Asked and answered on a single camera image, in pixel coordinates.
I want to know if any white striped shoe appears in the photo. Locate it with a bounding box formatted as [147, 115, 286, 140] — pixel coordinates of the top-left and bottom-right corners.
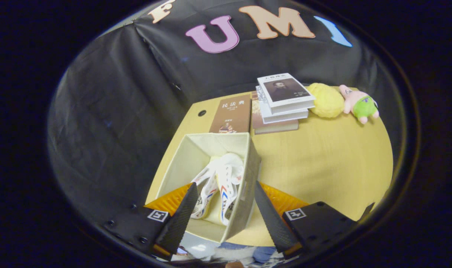
[190, 164, 219, 219]
[210, 153, 246, 226]

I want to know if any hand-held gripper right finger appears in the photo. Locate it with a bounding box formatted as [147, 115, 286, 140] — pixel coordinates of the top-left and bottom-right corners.
[254, 181, 375, 259]

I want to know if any pink star plush toy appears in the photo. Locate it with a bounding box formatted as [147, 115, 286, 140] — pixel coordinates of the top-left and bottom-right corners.
[339, 84, 380, 124]

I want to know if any white portrait cover book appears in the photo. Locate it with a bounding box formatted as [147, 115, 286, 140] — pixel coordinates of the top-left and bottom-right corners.
[257, 73, 316, 114]

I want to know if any cream fabric storage box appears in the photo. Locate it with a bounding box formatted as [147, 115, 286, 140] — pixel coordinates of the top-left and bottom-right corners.
[156, 133, 262, 243]

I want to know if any brown cover book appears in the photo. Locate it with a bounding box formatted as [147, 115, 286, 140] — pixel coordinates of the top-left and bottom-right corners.
[210, 95, 251, 134]

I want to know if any black backdrop cloth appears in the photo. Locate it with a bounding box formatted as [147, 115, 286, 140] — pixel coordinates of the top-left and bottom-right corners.
[47, 0, 401, 224]

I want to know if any yellow plush toy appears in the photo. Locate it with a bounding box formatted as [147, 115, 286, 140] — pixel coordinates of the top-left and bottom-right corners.
[307, 83, 345, 119]

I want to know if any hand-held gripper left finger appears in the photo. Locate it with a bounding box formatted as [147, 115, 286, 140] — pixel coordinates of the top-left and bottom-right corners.
[103, 182, 199, 261]

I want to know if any person's blue jeans leg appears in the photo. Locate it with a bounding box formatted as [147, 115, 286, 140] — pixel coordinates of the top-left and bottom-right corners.
[207, 241, 282, 265]

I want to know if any thick white book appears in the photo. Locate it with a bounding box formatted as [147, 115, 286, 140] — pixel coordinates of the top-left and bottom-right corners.
[256, 87, 309, 124]

